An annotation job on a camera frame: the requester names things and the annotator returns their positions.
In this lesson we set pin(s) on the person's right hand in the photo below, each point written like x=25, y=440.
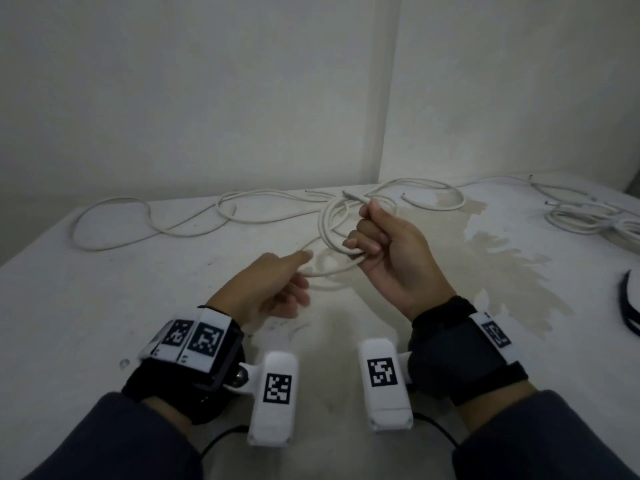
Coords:
x=402, y=264

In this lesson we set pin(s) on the person's left hand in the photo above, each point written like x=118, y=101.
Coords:
x=252, y=284

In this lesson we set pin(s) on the person's left thumb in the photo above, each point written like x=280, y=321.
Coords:
x=297, y=293

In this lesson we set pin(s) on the person's right thumb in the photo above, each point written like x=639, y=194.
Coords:
x=362, y=242

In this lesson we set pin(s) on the person's right forearm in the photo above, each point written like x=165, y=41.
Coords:
x=535, y=434

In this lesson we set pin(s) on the person's left forearm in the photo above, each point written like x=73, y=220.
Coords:
x=125, y=442

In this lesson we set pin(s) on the white wrist camera with marker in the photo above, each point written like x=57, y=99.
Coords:
x=384, y=384
x=275, y=394

